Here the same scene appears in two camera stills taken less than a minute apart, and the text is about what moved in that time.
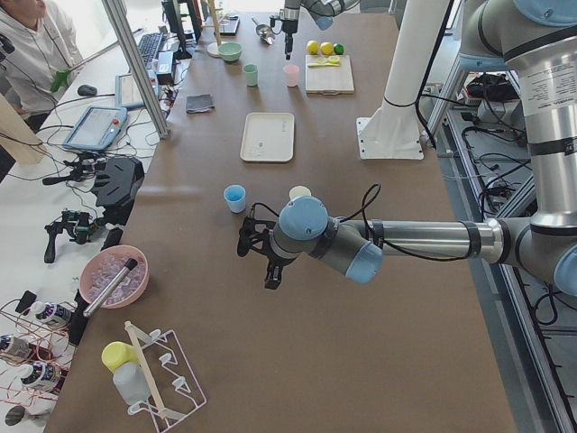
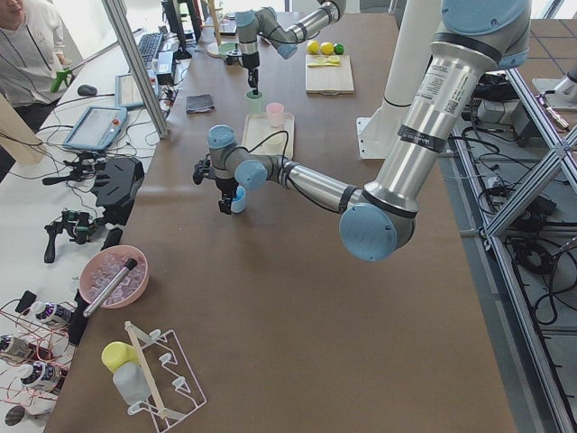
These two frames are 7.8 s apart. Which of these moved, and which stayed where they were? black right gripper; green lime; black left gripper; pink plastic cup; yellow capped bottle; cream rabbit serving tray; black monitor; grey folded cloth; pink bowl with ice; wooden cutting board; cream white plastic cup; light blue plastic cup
Moved: cream white plastic cup; pink plastic cup; black right gripper; black left gripper
Stayed: black monitor; cream rabbit serving tray; pink bowl with ice; wooden cutting board; green lime; light blue plastic cup; grey folded cloth; yellow capped bottle
